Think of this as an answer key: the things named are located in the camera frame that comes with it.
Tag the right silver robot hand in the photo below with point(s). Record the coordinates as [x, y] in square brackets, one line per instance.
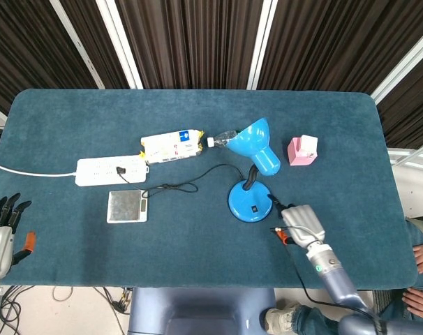
[302, 223]

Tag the blue desk lamp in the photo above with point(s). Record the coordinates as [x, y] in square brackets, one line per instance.
[248, 206]

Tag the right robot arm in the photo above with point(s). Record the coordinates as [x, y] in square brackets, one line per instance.
[340, 282]

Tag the white power strip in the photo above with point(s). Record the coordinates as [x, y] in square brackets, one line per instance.
[96, 171]

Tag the pink box holder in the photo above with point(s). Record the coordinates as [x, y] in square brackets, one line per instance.
[295, 153]

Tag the white block in holder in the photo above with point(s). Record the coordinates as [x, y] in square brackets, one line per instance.
[308, 143]

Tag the white sneaker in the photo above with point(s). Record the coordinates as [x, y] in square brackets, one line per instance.
[279, 319]

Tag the blue jeans leg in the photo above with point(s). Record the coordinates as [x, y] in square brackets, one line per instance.
[319, 321]

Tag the blue table cloth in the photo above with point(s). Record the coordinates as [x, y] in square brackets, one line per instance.
[197, 244]

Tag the clear green-label water bottle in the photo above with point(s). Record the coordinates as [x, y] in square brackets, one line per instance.
[220, 139]

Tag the white metal rack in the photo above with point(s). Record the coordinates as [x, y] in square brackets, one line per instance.
[414, 181]

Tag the silver digital kitchen scale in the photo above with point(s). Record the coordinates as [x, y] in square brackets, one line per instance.
[122, 206]

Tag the blue-grey robot torso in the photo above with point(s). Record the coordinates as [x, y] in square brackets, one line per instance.
[197, 310]

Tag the white yellow snack package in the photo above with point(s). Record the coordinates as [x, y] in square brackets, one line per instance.
[169, 146]

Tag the brown vertical curtain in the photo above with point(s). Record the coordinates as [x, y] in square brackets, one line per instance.
[197, 42]

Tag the thin white frame post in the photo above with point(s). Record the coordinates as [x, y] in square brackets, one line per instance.
[76, 42]

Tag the wide white frame post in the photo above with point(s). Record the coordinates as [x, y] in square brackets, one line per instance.
[120, 42]

